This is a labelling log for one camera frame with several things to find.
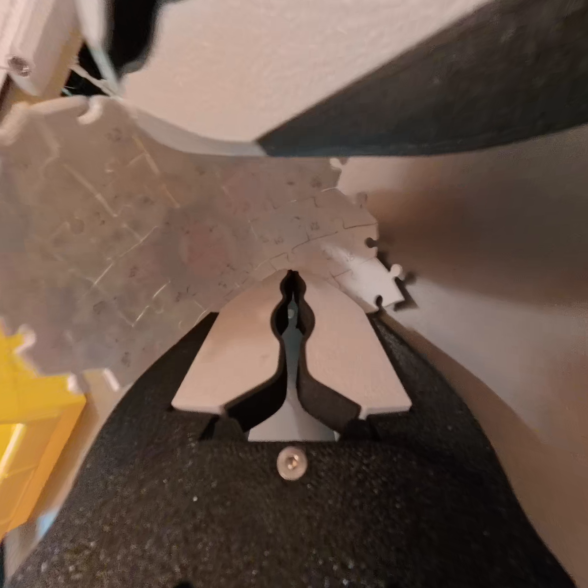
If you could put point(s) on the partly built puzzle ball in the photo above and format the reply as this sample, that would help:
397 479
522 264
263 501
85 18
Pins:
138 239

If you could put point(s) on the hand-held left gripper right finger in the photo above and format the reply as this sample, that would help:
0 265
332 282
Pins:
358 363

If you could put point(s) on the white clamp bar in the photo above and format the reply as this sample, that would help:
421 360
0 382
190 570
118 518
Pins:
41 41

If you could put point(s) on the yellow plastic bin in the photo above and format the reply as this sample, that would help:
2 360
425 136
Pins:
27 436

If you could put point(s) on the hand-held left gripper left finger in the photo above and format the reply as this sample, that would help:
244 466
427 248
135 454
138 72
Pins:
229 358

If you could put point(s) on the white puzzle piece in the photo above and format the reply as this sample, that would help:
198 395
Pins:
381 287

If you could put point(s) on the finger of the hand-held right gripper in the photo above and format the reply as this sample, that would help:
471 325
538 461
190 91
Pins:
275 59
94 27

